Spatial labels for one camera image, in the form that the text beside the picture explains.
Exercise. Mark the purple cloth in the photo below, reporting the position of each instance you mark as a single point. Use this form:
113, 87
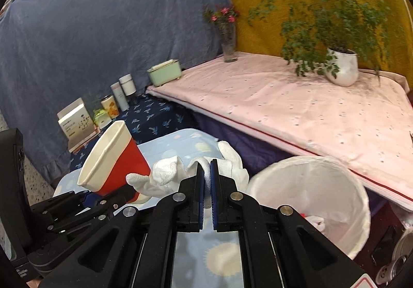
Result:
245, 143

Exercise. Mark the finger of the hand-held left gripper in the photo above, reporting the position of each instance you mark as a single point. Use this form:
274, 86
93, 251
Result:
96, 215
58, 207

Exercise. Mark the glass vase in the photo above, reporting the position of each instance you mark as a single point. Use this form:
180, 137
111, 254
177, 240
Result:
229, 49

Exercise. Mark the can with orange flowers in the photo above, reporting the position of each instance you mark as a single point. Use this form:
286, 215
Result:
109, 109

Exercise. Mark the bin with white liner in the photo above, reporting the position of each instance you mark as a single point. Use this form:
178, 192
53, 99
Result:
306, 188

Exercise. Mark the pink sheet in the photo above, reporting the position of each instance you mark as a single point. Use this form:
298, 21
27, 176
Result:
290, 107

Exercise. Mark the green leafy plant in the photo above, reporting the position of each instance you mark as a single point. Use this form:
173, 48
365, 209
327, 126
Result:
322, 10

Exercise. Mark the white knit glove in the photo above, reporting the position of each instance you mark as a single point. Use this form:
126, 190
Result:
314, 222

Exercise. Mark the mint green box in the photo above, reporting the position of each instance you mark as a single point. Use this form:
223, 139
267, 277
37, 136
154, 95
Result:
164, 75

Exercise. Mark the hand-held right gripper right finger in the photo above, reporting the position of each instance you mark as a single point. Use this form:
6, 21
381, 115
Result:
213, 204

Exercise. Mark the dark blue printed cloth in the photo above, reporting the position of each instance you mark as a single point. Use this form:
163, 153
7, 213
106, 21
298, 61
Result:
155, 114

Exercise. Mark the red and white paper cup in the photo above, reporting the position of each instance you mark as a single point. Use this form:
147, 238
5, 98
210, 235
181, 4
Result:
125, 165

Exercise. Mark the silver metal appliance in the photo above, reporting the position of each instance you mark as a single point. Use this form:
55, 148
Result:
400, 262

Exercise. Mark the white jar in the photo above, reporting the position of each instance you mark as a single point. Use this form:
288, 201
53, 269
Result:
127, 86

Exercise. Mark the black flat device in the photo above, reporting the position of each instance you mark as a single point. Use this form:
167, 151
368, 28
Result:
384, 244

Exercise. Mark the flat box with red edge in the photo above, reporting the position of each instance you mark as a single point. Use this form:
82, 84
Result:
77, 146

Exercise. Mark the white box with plant print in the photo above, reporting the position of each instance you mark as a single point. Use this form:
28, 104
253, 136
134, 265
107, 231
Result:
77, 127

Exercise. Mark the grey-blue backdrop cloth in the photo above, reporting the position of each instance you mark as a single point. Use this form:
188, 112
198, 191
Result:
96, 33

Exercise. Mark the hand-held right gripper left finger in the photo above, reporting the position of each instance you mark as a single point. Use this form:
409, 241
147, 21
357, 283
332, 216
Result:
201, 204

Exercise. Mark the grey cloth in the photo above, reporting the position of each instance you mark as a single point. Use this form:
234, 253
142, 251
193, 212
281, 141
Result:
164, 175

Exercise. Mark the pale slim bottle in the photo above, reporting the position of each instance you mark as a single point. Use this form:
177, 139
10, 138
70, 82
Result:
120, 99

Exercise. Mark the white plant pot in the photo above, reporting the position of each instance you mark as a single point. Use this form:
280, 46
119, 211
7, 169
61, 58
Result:
347, 68

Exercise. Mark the light blue printed sheet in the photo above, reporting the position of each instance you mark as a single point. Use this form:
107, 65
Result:
193, 143

